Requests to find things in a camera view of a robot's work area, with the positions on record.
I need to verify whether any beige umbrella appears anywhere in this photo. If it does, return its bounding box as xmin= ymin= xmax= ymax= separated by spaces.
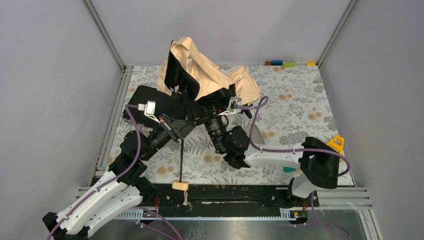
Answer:
xmin=156 ymin=36 xmax=261 ymax=210

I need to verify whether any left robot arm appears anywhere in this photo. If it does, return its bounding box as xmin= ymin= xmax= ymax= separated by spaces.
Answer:
xmin=42 ymin=115 xmax=196 ymax=240

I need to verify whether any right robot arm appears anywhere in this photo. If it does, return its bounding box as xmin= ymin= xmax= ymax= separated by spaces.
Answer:
xmin=204 ymin=116 xmax=340 ymax=199

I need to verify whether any black rectangular case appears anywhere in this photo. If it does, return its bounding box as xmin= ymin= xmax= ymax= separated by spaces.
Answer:
xmin=128 ymin=85 xmax=184 ymax=129

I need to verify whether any yellow toy with blue wheels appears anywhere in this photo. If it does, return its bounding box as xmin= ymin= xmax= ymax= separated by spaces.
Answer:
xmin=240 ymin=109 xmax=253 ymax=119

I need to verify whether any blue block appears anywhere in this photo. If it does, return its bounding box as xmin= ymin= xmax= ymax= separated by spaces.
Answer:
xmin=271 ymin=60 xmax=283 ymax=66

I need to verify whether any teal block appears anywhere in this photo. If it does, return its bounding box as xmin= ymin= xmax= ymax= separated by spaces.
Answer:
xmin=283 ymin=166 xmax=296 ymax=173

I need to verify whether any green arch block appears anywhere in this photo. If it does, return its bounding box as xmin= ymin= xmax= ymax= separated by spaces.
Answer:
xmin=282 ymin=61 xmax=297 ymax=68

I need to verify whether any yellow green triangular toy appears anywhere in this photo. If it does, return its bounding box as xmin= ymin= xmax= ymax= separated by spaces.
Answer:
xmin=326 ymin=135 xmax=345 ymax=156

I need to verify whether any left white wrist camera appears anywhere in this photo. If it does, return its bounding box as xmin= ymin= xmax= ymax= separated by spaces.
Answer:
xmin=137 ymin=100 xmax=161 ymax=124

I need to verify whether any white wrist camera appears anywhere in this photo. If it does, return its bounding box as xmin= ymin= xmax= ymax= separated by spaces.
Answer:
xmin=137 ymin=100 xmax=161 ymax=124
xmin=218 ymin=96 xmax=242 ymax=116

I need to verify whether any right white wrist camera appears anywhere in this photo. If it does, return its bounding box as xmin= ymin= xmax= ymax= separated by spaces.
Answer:
xmin=218 ymin=96 xmax=242 ymax=116

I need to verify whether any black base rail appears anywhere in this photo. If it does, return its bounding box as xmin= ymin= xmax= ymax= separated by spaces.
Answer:
xmin=140 ymin=184 xmax=320 ymax=219

